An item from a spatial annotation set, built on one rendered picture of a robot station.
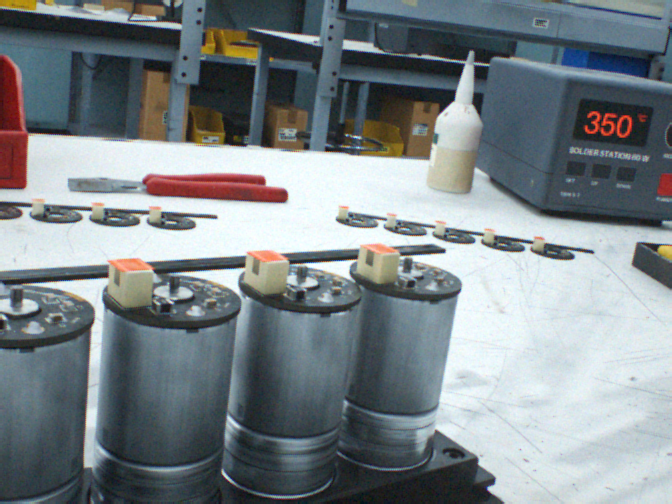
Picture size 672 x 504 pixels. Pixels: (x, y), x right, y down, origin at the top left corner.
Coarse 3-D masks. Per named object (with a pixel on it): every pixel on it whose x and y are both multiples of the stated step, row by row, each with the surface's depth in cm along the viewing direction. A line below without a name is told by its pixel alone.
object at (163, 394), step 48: (144, 336) 15; (192, 336) 15; (144, 384) 15; (192, 384) 15; (96, 432) 16; (144, 432) 15; (192, 432) 16; (96, 480) 16; (144, 480) 16; (192, 480) 16
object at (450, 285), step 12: (420, 264) 20; (360, 276) 19; (408, 276) 19; (432, 276) 19; (444, 276) 19; (456, 276) 20; (372, 288) 18; (384, 288) 18; (396, 288) 18; (408, 288) 18; (420, 288) 18; (444, 288) 19; (456, 288) 19
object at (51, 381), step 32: (0, 352) 13; (32, 352) 13; (64, 352) 14; (0, 384) 13; (32, 384) 13; (64, 384) 14; (0, 416) 13; (32, 416) 14; (64, 416) 14; (0, 448) 14; (32, 448) 14; (64, 448) 14; (0, 480) 14; (32, 480) 14; (64, 480) 14
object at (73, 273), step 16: (240, 256) 19; (288, 256) 19; (304, 256) 19; (320, 256) 20; (336, 256) 20; (352, 256) 20; (400, 256) 21; (0, 272) 16; (16, 272) 16; (32, 272) 16; (48, 272) 16; (64, 272) 16; (80, 272) 16; (96, 272) 17; (160, 272) 17; (176, 272) 18
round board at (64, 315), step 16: (32, 288) 15; (48, 288) 15; (48, 304) 15; (64, 304) 15; (80, 304) 15; (0, 320) 13; (16, 320) 14; (32, 320) 14; (48, 320) 14; (64, 320) 14; (80, 320) 14; (0, 336) 13; (16, 336) 13; (32, 336) 13; (48, 336) 13; (64, 336) 14
